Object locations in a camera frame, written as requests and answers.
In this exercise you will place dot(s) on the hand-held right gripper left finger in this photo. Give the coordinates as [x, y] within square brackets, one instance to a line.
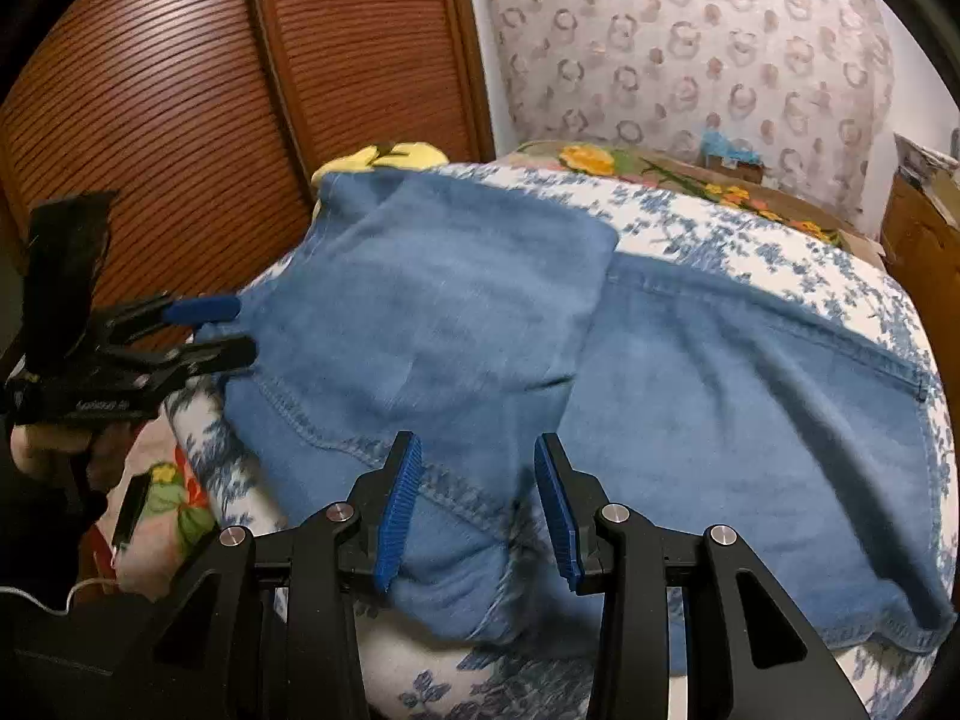
[397, 510]

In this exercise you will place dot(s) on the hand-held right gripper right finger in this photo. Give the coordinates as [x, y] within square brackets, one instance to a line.
[559, 514]

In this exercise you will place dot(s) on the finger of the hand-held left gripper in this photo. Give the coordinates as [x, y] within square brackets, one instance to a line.
[217, 356]
[202, 307]

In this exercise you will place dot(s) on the blue denim pants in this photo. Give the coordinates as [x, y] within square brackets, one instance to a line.
[712, 427]

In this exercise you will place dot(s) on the person's left hand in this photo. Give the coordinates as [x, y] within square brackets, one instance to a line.
[45, 446]

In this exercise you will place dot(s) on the black flat device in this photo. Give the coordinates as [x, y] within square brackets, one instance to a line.
[133, 514]

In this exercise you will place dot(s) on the brown louvred wooden wardrobe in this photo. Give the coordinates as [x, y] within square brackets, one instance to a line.
[187, 127]

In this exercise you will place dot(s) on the yellow plush toy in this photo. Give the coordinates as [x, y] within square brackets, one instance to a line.
[360, 159]

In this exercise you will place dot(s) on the white blue floral bed sheet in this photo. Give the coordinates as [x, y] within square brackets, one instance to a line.
[750, 240]

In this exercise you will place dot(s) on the cardboard box with blue cloth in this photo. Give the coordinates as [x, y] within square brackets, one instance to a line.
[727, 157]

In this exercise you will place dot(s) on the wooden sideboard cabinet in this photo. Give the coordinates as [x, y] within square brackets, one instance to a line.
[926, 240]

